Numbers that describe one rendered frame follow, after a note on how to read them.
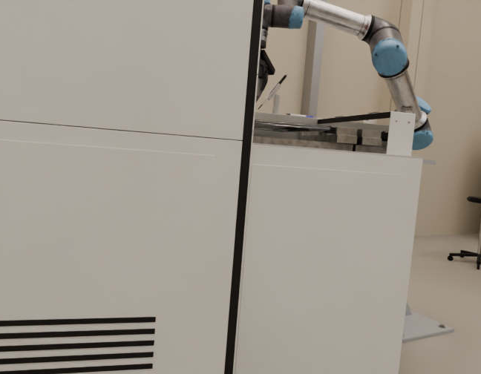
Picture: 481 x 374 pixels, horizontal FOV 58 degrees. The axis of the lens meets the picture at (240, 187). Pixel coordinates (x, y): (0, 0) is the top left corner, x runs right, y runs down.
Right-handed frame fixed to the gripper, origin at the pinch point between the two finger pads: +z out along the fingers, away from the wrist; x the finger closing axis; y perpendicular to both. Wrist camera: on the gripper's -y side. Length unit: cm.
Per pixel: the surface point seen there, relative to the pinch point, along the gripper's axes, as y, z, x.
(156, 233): 65, 38, 12
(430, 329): -81, 96, 63
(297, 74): -222, -51, -74
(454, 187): -421, 42, 54
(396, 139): -7, 11, 49
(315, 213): 18, 35, 33
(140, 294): 67, 52, 10
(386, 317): -2, 68, 53
